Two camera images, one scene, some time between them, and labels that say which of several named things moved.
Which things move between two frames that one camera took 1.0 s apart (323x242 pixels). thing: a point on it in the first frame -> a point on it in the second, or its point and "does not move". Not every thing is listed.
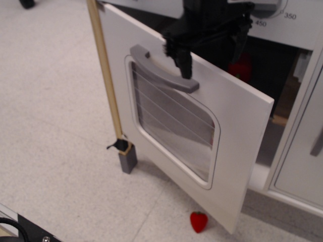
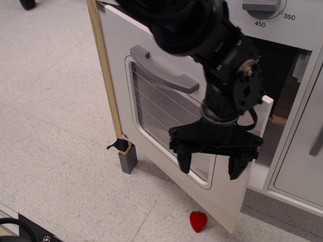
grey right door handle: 318,144 does not move
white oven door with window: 201,138 does not move
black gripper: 203,26 -> 217,138
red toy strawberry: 198,221 does not move
